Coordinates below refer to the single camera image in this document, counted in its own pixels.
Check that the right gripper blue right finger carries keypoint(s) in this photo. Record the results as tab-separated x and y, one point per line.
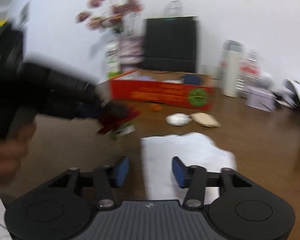
181	173

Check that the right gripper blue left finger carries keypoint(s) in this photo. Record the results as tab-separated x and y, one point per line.
121	170

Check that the white tissue paper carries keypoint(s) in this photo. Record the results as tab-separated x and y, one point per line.
192	149

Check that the red rose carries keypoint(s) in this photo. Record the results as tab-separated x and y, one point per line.
116	119

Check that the orange candy wrapper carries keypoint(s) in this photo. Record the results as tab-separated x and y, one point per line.
156	107

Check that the navy zipper pouch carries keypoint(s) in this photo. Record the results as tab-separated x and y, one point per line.
190	79

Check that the purple cloth mat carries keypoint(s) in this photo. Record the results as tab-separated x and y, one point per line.
145	78

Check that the left hand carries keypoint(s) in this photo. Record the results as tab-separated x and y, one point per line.
12	152

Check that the red cardboard box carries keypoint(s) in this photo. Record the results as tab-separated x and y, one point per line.
125	87

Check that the milk carton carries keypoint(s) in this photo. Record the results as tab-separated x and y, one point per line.
112	59

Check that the white tin box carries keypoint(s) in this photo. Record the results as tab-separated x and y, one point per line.
260	98

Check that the clear glass cup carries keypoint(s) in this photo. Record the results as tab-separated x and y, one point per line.
212	71

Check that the dried pink flowers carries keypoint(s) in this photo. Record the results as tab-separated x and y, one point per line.
119	16

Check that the purple ceramic vase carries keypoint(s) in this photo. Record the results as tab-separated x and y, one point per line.
130	52

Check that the right water bottle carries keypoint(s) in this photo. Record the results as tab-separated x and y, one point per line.
249	74

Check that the white round speaker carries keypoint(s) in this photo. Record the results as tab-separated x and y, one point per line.
266	80

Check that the black paper bag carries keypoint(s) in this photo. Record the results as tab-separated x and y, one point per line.
170	43

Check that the white thermos bottle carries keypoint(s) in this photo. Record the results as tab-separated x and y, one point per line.
231	62

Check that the white curved paper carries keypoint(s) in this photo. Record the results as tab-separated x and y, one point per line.
292	92

